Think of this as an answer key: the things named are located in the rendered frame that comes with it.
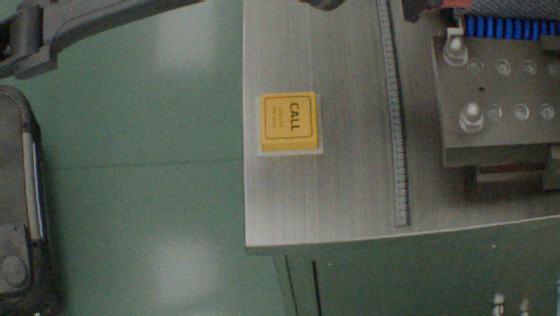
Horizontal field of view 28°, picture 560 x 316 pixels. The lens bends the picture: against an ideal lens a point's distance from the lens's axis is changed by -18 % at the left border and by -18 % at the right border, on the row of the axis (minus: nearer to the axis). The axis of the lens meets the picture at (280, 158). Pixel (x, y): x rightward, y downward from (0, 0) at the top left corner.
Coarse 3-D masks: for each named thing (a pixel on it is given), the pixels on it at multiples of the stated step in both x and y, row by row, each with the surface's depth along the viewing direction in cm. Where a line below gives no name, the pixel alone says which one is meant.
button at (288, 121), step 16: (272, 96) 168; (288, 96) 168; (304, 96) 168; (272, 112) 167; (288, 112) 167; (304, 112) 167; (272, 128) 166; (288, 128) 166; (304, 128) 166; (272, 144) 165; (288, 144) 166; (304, 144) 166
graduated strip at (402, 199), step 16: (384, 0) 176; (384, 16) 175; (384, 32) 174; (384, 48) 172; (384, 64) 171; (400, 80) 170; (400, 96) 169; (400, 112) 168; (400, 128) 167; (400, 144) 167; (400, 160) 166; (400, 176) 165; (400, 192) 164; (400, 208) 163; (400, 224) 162
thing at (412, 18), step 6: (402, 0) 154; (408, 0) 153; (414, 0) 151; (420, 0) 150; (426, 0) 148; (402, 6) 154; (408, 6) 153; (414, 6) 151; (420, 6) 150; (426, 6) 149; (432, 6) 149; (408, 12) 152; (414, 12) 151; (420, 12) 151; (408, 18) 152; (414, 18) 152
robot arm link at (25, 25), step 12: (24, 12) 148; (36, 12) 149; (0, 24) 150; (12, 24) 149; (24, 24) 148; (36, 24) 149; (0, 36) 154; (12, 36) 148; (24, 36) 147; (36, 36) 148; (0, 48) 153; (12, 48) 148; (24, 48) 147; (36, 48) 148; (0, 60) 152; (12, 60) 147; (0, 72) 150; (12, 72) 151
